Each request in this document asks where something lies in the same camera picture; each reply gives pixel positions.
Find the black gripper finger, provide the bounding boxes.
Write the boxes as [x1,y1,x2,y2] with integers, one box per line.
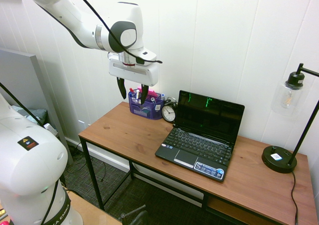
[141,84,150,105]
[116,77,127,100]

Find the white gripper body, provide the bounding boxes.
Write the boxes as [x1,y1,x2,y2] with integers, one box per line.
[107,53,159,87]

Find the black laptop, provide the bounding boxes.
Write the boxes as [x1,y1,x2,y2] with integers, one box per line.
[155,90,246,183]

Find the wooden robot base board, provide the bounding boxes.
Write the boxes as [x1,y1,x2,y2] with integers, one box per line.
[66,192,123,225]

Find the purple mesh desk organizer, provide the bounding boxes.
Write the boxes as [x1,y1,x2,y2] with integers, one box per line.
[128,87,165,121]

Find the black alarm clock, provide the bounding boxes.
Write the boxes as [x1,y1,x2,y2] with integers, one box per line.
[161,97,178,123]

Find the grey speckled box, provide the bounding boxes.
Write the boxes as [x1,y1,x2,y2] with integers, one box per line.
[43,122,60,137]

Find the teal cushion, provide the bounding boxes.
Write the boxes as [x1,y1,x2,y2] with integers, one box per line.
[11,105,48,126]

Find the grey upright panel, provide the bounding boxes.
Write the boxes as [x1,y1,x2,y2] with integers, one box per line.
[0,47,74,166]

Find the black metal clamp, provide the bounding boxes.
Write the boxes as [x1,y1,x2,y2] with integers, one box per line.
[119,204,150,225]

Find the black desk lamp glass shade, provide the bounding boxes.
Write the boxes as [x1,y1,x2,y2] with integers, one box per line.
[261,63,319,174]

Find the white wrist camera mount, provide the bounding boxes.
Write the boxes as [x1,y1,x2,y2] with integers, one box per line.
[129,47,158,66]

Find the wooden desk black metal frame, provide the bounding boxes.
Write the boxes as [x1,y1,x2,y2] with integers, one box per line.
[78,101,311,225]

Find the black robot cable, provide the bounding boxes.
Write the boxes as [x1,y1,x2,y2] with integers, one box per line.
[0,0,163,225]

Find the black floor cables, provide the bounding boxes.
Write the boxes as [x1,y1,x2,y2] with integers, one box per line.
[65,145,108,184]

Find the black lamp power cable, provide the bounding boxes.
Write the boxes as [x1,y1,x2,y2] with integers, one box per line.
[290,171,300,225]

